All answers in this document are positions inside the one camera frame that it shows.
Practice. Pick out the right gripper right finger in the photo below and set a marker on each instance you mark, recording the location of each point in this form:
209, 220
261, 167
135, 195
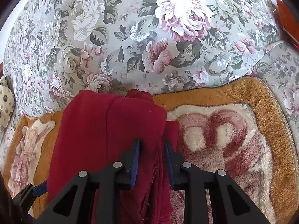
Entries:
207, 192

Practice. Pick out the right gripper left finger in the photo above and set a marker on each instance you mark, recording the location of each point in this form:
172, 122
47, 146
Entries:
95, 197

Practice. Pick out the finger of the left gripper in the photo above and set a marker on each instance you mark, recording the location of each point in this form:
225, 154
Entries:
30, 192

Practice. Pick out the dark red garment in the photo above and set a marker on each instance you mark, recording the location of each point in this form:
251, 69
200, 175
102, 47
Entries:
97, 128

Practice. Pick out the plush floral orange-bordered blanket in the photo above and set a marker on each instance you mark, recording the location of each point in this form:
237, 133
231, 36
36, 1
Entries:
238, 127

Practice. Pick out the cream medallion-pattern pillow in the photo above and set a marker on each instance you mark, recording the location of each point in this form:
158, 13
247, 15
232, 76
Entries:
7, 103

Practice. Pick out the floral bed sheet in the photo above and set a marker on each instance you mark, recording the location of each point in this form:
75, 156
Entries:
53, 49

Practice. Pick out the wooden headboard furniture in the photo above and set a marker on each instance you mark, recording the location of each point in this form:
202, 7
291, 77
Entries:
288, 21

